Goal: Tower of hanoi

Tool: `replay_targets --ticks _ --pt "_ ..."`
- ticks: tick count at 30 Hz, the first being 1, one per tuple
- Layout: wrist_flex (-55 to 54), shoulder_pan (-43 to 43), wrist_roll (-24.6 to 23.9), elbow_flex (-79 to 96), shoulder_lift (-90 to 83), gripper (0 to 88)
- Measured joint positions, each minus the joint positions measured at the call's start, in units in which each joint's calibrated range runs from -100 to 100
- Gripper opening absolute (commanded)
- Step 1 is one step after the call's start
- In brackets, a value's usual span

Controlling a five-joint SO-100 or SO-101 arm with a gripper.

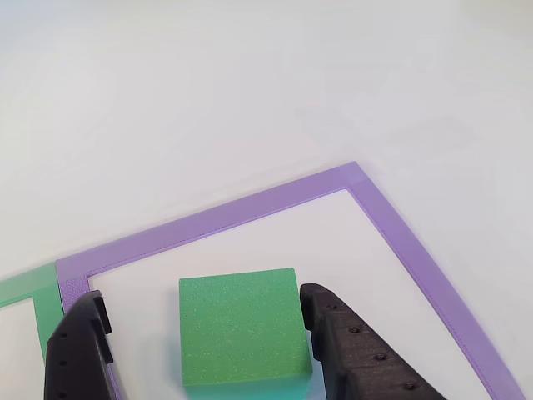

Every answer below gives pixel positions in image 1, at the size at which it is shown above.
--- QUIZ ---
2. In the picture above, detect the purple square frame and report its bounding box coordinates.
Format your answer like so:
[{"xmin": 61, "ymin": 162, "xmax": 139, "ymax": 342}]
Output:
[{"xmin": 55, "ymin": 161, "xmax": 528, "ymax": 400}]

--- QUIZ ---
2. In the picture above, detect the green block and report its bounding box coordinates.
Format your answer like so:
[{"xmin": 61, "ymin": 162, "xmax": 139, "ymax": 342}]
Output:
[{"xmin": 177, "ymin": 267, "xmax": 314, "ymax": 400}]

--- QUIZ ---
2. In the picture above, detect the green square frame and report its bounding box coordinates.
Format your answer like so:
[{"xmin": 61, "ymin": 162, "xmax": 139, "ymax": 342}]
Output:
[{"xmin": 0, "ymin": 262, "xmax": 66, "ymax": 363}]

